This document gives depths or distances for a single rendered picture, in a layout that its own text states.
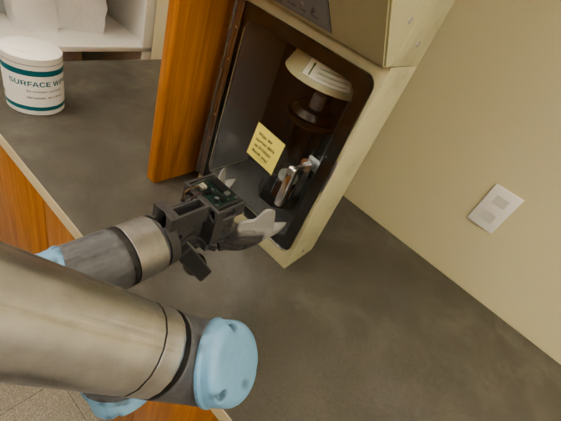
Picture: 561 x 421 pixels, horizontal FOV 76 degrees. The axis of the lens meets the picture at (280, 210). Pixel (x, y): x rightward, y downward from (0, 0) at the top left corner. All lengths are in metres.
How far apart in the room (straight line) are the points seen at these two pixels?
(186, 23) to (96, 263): 0.50
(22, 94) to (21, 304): 0.90
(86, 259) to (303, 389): 0.43
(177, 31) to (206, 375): 0.60
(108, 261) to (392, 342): 0.61
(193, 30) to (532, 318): 1.05
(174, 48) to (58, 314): 0.60
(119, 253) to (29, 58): 0.72
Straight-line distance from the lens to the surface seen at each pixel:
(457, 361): 0.92
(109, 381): 0.29
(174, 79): 0.79
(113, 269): 0.42
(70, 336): 0.26
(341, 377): 0.73
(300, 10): 0.62
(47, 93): 1.10
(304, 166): 0.65
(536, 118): 0.98
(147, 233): 0.44
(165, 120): 0.83
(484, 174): 1.02
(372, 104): 0.60
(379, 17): 0.50
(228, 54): 0.76
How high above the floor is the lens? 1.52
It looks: 37 degrees down
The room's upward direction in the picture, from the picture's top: 24 degrees clockwise
